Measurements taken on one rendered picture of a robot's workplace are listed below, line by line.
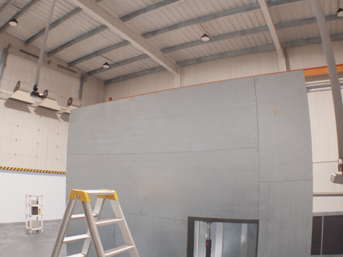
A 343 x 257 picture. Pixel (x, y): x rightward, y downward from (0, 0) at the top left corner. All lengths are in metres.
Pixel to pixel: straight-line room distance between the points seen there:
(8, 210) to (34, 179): 1.94
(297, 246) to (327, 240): 4.66
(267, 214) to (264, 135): 0.58
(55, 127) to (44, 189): 3.02
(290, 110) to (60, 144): 11.80
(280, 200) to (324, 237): 4.72
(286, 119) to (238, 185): 0.60
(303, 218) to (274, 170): 0.41
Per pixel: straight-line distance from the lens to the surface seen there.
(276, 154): 1.89
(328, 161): 10.36
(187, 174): 2.10
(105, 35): 11.08
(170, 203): 2.19
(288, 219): 1.91
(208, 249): 2.13
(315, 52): 11.42
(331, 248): 6.66
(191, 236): 2.20
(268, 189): 1.90
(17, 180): 11.93
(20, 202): 12.10
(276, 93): 1.97
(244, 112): 1.98
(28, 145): 11.95
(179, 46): 11.31
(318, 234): 6.51
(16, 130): 11.70
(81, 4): 8.57
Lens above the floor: 2.46
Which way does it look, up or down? 11 degrees up
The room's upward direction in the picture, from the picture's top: 1 degrees clockwise
